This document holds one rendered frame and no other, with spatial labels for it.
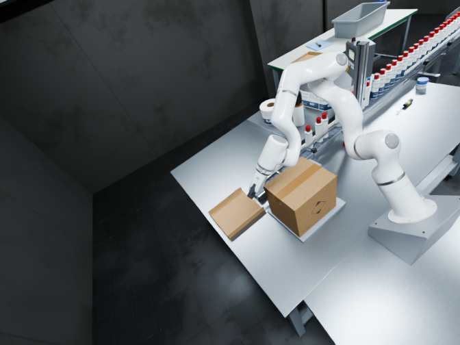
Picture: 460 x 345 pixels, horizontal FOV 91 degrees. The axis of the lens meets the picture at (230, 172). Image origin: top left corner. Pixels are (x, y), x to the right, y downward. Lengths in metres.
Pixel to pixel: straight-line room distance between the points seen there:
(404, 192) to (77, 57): 3.47
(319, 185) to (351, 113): 0.37
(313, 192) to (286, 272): 0.44
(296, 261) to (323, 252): 0.15
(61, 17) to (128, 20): 0.69
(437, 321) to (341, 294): 0.34
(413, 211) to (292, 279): 0.63
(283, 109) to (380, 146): 0.42
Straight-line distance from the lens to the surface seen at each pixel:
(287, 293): 1.29
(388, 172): 1.20
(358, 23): 3.68
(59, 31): 3.56
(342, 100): 1.14
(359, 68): 1.65
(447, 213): 1.27
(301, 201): 1.17
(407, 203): 1.26
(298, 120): 1.98
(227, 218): 1.56
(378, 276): 1.34
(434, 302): 1.36
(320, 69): 1.09
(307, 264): 1.33
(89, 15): 3.53
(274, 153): 0.93
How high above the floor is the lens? 2.06
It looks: 42 degrees down
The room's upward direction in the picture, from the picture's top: 24 degrees counter-clockwise
